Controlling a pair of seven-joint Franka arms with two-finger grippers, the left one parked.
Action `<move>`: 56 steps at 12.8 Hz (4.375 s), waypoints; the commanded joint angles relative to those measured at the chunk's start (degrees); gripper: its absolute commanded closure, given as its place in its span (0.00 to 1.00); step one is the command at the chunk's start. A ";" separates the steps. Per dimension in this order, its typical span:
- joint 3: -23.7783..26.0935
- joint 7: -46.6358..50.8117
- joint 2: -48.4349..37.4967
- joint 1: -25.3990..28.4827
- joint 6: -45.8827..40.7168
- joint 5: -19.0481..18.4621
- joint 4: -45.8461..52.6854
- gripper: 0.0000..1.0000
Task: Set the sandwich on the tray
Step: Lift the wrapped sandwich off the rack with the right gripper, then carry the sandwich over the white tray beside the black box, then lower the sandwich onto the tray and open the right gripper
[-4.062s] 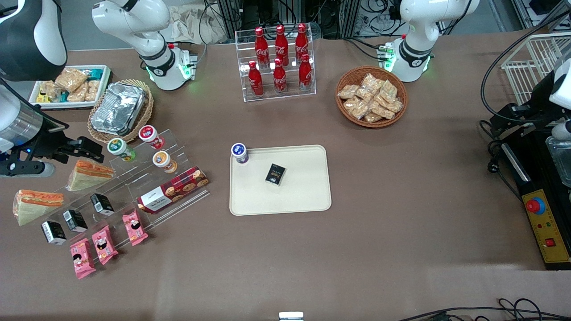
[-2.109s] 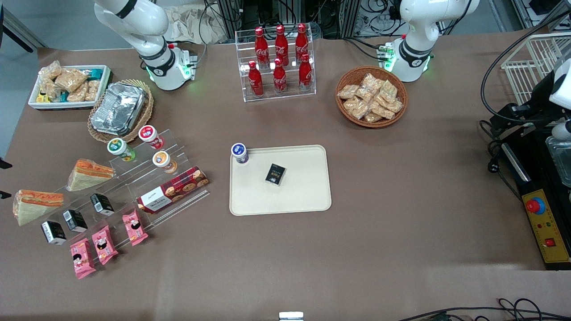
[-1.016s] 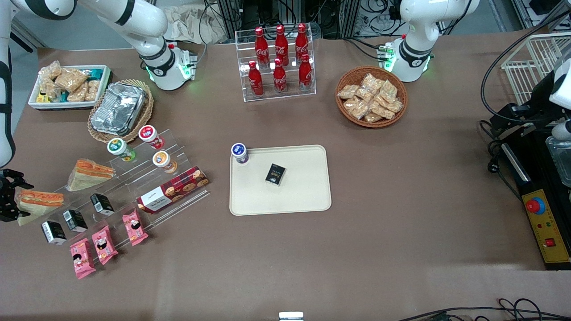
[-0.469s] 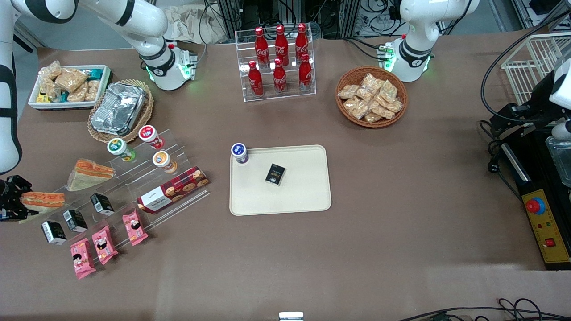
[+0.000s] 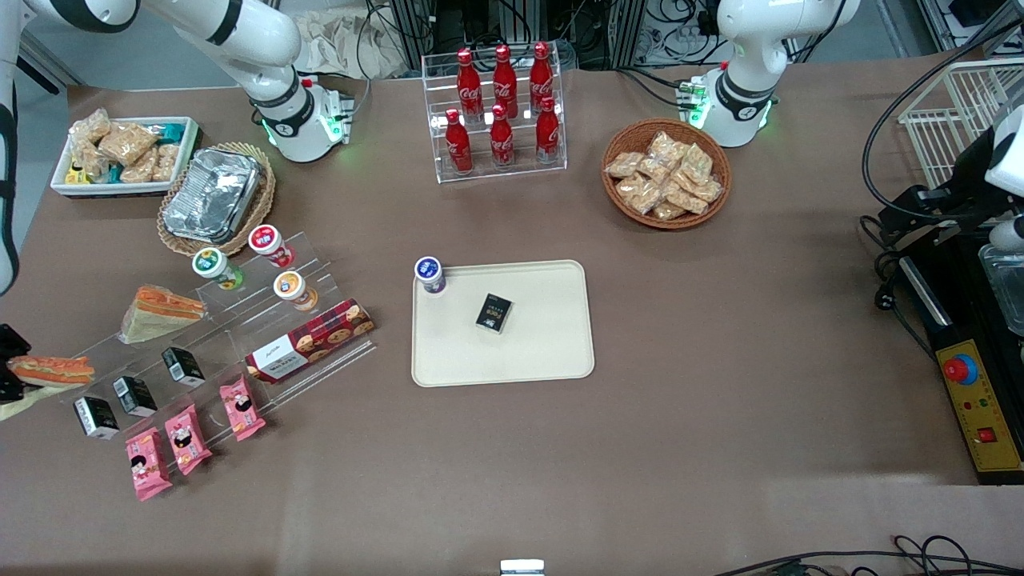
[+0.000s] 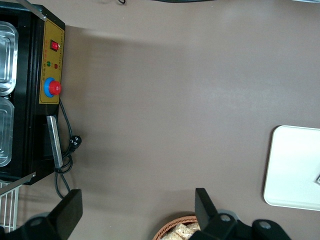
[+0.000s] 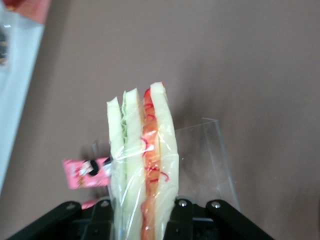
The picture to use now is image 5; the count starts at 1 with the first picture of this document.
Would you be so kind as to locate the red lid yogurt cup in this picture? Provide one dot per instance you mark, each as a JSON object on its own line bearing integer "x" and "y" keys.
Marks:
{"x": 268, "y": 242}

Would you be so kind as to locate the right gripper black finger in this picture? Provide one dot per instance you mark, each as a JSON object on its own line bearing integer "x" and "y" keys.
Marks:
{"x": 12, "y": 340}
{"x": 10, "y": 388}

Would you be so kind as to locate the yellow snack packet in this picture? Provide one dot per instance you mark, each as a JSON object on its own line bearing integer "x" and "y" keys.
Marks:
{"x": 76, "y": 174}

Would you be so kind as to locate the clear acrylic stepped stand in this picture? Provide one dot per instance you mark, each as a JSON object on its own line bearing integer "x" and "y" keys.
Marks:
{"x": 232, "y": 320}

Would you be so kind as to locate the crumpled beige cloth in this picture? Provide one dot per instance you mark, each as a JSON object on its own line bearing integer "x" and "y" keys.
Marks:
{"x": 336, "y": 44}

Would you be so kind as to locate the red emergency stop button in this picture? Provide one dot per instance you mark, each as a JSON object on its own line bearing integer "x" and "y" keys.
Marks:
{"x": 958, "y": 368}

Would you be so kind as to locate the small black box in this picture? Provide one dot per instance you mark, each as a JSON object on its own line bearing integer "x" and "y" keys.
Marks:
{"x": 134, "y": 396}
{"x": 183, "y": 366}
{"x": 494, "y": 313}
{"x": 96, "y": 418}

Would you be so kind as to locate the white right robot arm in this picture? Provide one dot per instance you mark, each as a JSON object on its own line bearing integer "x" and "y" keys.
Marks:
{"x": 264, "y": 48}

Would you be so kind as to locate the clear packet crispy snack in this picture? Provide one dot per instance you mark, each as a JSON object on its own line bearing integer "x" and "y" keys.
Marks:
{"x": 669, "y": 211}
{"x": 686, "y": 198}
{"x": 696, "y": 162}
{"x": 638, "y": 194}
{"x": 708, "y": 190}
{"x": 666, "y": 146}
{"x": 624, "y": 165}

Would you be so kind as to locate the grey metal rail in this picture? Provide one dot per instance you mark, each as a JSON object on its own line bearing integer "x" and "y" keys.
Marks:
{"x": 48, "y": 62}

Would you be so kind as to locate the clear bag brown snack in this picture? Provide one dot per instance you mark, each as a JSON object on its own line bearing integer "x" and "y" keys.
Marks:
{"x": 126, "y": 142}
{"x": 86, "y": 162}
{"x": 166, "y": 162}
{"x": 90, "y": 126}
{"x": 140, "y": 168}

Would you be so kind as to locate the red cola bottle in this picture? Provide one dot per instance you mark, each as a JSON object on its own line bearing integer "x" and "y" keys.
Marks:
{"x": 542, "y": 72}
{"x": 469, "y": 80}
{"x": 502, "y": 142}
{"x": 505, "y": 76}
{"x": 458, "y": 148}
{"x": 548, "y": 134}

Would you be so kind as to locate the aluminium equipment rack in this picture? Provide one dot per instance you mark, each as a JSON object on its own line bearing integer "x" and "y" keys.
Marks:
{"x": 608, "y": 32}

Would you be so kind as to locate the pink snack packet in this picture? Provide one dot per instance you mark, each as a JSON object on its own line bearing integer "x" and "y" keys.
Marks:
{"x": 147, "y": 464}
{"x": 242, "y": 408}
{"x": 188, "y": 440}

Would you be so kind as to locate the white rectangular bin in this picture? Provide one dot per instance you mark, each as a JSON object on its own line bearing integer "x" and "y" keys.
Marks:
{"x": 120, "y": 189}

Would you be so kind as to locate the green lid yogurt cup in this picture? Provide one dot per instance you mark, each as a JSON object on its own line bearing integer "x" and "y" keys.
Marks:
{"x": 212, "y": 266}

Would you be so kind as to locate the triangle sandwich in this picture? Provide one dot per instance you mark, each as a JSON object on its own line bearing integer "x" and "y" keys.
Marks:
{"x": 52, "y": 370}
{"x": 160, "y": 314}

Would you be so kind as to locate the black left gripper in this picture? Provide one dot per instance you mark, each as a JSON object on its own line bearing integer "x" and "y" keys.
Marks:
{"x": 969, "y": 178}

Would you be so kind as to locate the blue lid yogurt cup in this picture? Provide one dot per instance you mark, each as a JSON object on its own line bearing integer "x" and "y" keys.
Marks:
{"x": 430, "y": 274}

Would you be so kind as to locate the red plaid cookie box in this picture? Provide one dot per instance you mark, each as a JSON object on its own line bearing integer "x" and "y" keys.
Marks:
{"x": 308, "y": 342}

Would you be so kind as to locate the oval wicker tray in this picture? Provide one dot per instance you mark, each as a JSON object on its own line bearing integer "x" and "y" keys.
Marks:
{"x": 264, "y": 208}

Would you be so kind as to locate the teal snack packet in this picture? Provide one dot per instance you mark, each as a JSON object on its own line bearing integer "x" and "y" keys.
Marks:
{"x": 172, "y": 132}

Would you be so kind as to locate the beige plastic tray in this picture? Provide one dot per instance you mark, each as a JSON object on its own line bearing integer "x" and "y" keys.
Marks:
{"x": 536, "y": 352}

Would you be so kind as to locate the orange lid yogurt cup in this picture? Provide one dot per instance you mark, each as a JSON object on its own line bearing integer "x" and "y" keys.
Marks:
{"x": 292, "y": 288}

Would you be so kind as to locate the round wicker basket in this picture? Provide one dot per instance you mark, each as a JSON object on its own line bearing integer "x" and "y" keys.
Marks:
{"x": 616, "y": 204}

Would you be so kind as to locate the small white grey box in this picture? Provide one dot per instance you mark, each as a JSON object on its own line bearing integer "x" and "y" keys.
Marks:
{"x": 522, "y": 568}

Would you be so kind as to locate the clear acrylic bottle rack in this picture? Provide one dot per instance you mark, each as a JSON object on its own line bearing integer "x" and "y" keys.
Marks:
{"x": 436, "y": 172}

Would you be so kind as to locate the aluminium foil container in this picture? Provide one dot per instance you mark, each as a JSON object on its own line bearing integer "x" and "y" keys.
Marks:
{"x": 212, "y": 196}

